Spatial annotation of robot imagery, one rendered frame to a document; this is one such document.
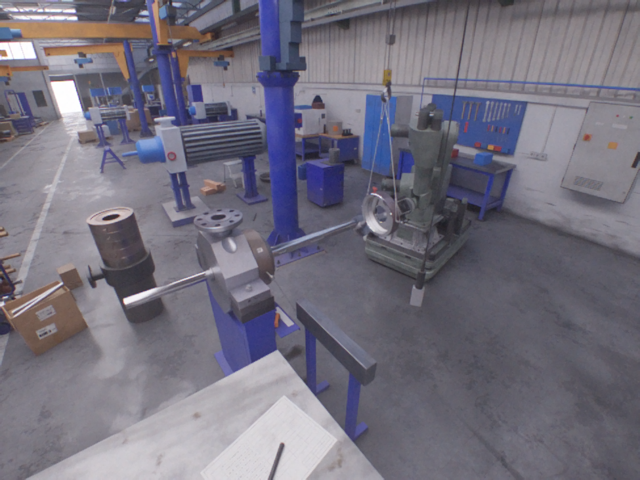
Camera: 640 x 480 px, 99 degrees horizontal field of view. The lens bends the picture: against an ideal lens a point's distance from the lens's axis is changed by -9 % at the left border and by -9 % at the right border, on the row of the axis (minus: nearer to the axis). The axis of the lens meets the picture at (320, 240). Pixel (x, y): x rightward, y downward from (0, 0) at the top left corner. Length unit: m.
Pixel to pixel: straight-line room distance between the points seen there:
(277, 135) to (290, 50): 0.85
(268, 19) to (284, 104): 0.79
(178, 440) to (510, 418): 2.17
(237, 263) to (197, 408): 0.69
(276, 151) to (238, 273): 2.13
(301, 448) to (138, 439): 0.65
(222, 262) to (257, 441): 0.83
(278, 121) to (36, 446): 3.34
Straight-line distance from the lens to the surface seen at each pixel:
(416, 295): 1.83
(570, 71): 5.86
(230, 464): 1.36
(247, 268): 1.64
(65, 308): 3.53
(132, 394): 2.86
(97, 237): 3.03
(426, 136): 2.68
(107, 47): 15.64
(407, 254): 3.54
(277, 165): 3.55
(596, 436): 3.00
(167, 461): 1.44
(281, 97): 3.43
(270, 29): 3.47
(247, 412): 1.44
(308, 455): 1.34
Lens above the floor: 2.09
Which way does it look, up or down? 29 degrees down
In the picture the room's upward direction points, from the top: straight up
